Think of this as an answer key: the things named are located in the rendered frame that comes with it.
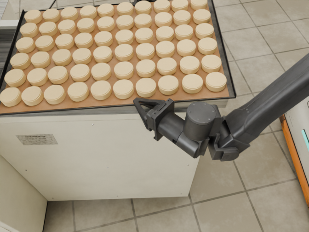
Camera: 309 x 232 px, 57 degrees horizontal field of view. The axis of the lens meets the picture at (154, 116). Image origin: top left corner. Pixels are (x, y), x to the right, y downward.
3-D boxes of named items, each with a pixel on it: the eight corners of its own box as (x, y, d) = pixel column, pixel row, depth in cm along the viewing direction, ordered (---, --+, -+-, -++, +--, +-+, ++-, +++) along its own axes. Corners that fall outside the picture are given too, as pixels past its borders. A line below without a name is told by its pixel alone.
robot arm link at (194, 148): (195, 165, 62) (210, 150, 66) (201, 147, 57) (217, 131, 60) (171, 147, 65) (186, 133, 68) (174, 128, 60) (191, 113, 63)
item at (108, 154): (51, 206, 148) (-55, 107, 73) (60, 147, 167) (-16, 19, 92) (187, 202, 149) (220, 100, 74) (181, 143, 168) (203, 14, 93)
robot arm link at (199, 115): (237, 160, 63) (225, 130, 68) (254, 127, 54) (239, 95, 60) (184, 165, 61) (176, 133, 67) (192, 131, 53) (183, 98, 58)
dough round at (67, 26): (60, 25, 88) (58, 19, 86) (77, 23, 88) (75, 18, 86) (59, 36, 85) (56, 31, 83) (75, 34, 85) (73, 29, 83)
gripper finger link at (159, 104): (127, 118, 73) (154, 140, 69) (123, 102, 67) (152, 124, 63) (145, 102, 76) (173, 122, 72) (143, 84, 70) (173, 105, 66)
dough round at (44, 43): (43, 55, 81) (41, 49, 80) (34, 46, 83) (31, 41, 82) (58, 45, 83) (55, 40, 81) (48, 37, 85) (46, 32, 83)
